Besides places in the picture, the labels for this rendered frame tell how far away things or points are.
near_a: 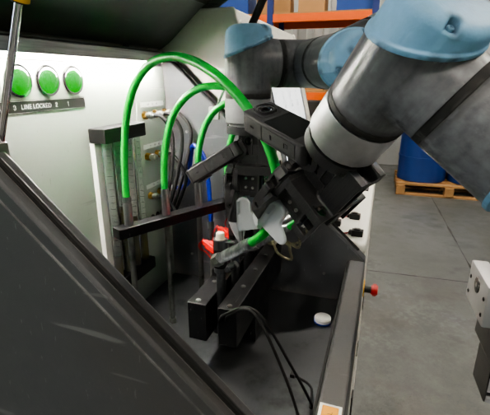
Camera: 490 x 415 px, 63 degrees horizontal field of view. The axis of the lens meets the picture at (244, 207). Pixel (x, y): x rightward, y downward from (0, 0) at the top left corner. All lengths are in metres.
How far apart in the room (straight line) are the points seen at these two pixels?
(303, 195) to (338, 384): 0.34
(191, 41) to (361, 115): 0.82
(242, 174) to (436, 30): 0.43
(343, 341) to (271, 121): 0.43
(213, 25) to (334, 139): 0.77
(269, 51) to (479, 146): 0.41
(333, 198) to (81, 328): 0.30
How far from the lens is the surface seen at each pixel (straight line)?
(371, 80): 0.32
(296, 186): 0.43
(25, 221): 0.48
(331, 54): 0.54
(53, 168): 0.79
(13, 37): 0.48
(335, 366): 0.70
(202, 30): 1.10
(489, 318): 0.96
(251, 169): 0.66
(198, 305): 0.78
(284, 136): 0.43
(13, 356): 0.59
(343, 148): 0.36
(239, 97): 0.55
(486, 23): 0.31
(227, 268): 0.77
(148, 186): 1.04
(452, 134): 0.31
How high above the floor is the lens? 1.38
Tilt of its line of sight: 18 degrees down
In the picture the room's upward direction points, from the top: straight up
